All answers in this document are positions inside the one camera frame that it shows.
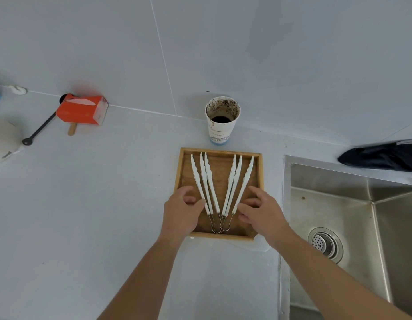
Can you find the stainless steel sink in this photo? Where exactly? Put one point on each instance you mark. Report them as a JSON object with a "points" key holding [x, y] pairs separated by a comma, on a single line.
{"points": [[376, 209]]}

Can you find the person's right forearm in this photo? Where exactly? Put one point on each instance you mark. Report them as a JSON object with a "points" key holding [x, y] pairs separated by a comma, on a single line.
{"points": [[326, 279]]}

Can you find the white plastic tongs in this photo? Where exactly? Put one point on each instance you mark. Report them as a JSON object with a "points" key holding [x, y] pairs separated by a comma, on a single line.
{"points": [[211, 183], [196, 176], [244, 183]]}

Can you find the person's right thumb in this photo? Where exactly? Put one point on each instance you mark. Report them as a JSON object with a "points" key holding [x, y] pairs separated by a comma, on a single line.
{"points": [[245, 211]]}

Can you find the dark navy cloth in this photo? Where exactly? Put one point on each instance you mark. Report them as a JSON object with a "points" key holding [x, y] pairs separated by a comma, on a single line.
{"points": [[383, 156]]}

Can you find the metal sink drain strainer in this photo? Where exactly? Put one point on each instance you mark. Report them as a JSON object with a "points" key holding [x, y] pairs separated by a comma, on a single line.
{"points": [[325, 244]]}

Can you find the orange tissue box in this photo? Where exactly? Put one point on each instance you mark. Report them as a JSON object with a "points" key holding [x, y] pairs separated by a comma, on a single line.
{"points": [[81, 111]]}

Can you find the dirty white paper cup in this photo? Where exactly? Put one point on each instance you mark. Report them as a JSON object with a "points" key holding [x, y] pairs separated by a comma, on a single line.
{"points": [[222, 129]]}

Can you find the square wooden tray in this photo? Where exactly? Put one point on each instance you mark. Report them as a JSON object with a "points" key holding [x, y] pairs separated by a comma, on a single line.
{"points": [[221, 169]]}

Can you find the small wooden stick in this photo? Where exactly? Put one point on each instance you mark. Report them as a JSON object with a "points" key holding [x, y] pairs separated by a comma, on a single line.
{"points": [[72, 129]]}

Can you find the person's left hand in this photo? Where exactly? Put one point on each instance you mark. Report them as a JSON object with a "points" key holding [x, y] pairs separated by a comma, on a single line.
{"points": [[179, 216]]}

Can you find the person's right hand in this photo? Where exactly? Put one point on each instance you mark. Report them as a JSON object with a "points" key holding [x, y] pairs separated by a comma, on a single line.
{"points": [[266, 216]]}

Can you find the person's left thumb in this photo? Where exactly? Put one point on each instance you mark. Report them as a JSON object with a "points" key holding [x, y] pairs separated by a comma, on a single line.
{"points": [[198, 207]]}

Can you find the white appliance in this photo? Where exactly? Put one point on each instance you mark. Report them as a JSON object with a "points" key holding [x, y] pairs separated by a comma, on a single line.
{"points": [[4, 139]]}

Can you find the small white wall hook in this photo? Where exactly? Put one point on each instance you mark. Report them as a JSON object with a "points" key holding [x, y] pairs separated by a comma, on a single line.
{"points": [[18, 90]]}

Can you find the person's left forearm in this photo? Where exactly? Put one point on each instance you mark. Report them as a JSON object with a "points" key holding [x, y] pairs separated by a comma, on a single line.
{"points": [[149, 279]]}

